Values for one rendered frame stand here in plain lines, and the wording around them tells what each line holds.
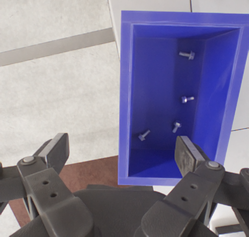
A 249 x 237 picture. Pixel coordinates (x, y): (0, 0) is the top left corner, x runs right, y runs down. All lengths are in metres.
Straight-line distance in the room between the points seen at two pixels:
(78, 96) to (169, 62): 0.95
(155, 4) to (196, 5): 0.06
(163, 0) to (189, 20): 0.09
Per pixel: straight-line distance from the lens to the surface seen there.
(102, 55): 1.15
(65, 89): 1.22
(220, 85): 0.28
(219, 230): 0.51
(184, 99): 0.31
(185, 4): 0.33
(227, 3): 0.35
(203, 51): 0.32
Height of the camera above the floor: 1.14
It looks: 73 degrees down
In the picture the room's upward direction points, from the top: 178 degrees counter-clockwise
